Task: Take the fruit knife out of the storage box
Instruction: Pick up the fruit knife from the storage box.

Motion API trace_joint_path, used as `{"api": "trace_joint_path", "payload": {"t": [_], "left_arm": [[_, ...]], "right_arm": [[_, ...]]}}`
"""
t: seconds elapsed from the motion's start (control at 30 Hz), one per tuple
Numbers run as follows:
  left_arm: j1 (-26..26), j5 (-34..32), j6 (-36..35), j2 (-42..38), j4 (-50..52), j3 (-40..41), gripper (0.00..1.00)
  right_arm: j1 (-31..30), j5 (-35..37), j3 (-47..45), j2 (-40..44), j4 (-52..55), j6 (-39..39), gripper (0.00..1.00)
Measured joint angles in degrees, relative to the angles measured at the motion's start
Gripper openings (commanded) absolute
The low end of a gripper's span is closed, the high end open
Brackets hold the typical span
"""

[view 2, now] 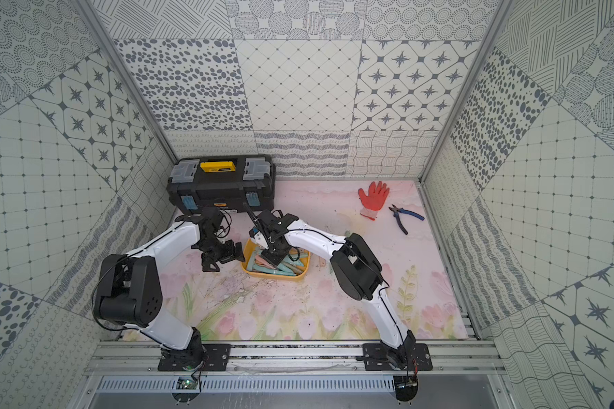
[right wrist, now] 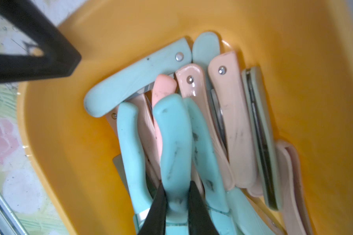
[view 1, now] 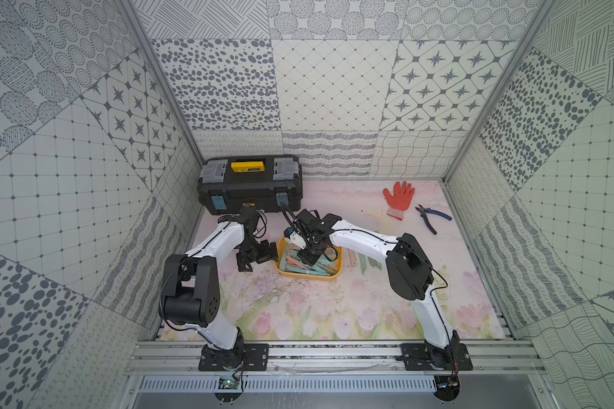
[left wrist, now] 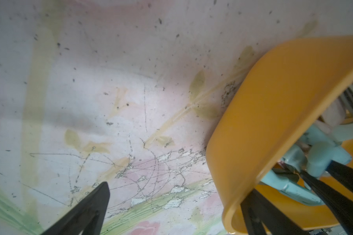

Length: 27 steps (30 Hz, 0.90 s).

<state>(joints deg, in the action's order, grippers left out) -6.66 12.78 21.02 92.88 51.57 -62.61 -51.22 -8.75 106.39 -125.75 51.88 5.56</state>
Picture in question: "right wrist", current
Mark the floral pink table mat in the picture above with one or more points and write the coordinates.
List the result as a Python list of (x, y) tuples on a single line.
[(20, 186)]

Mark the sage green folding knife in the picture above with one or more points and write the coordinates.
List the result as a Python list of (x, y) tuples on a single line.
[(263, 137)]

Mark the teal fruit knife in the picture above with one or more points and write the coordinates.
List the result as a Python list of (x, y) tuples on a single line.
[(208, 170), (133, 158), (175, 162)]

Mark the teal fruit knife in box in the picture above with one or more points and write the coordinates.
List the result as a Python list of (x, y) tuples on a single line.
[(133, 158)]

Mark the salmon pink knife handle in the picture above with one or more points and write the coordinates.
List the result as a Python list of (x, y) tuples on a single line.
[(164, 86)]

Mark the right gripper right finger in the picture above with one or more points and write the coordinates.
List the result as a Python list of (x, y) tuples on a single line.
[(199, 221)]

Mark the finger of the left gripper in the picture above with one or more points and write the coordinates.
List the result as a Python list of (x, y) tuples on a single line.
[(59, 58)]

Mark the yellow plastic storage box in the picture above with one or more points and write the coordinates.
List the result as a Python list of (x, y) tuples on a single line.
[(304, 49)]

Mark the beige pink folding knife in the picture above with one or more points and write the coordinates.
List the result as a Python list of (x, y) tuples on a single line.
[(295, 214)]

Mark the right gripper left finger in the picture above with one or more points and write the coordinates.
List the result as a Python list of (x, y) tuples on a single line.
[(155, 223)]

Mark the light teal folding knife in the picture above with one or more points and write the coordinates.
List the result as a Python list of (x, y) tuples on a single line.
[(120, 86)]

